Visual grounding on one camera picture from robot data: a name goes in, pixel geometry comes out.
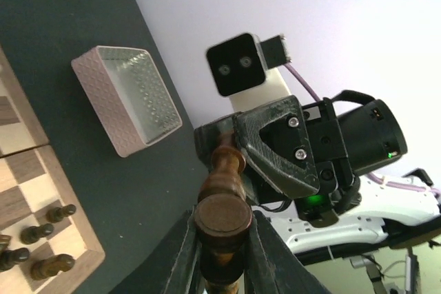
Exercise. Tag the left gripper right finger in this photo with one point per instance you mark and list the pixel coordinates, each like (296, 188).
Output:
(270, 266)

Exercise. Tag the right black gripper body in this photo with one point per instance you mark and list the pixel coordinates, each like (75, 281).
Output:
(327, 151)

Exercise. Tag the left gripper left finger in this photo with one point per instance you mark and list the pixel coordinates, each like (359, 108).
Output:
(173, 265)

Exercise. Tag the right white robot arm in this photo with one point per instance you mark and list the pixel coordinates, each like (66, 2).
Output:
(377, 211)

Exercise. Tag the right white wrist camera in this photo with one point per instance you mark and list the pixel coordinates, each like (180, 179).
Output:
(245, 70)

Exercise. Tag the pile of dark chess pieces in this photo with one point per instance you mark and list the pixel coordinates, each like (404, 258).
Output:
(48, 267)

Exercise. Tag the wooden chess board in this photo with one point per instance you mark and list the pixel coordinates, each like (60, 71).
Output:
(33, 182)

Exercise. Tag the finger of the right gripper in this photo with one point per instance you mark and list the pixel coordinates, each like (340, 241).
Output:
(230, 169)
(275, 142)

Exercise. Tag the pink rimmed metal tray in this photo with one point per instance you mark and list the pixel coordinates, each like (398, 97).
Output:
(129, 96)

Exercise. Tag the dark chess king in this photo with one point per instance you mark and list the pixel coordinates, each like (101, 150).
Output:
(222, 222)

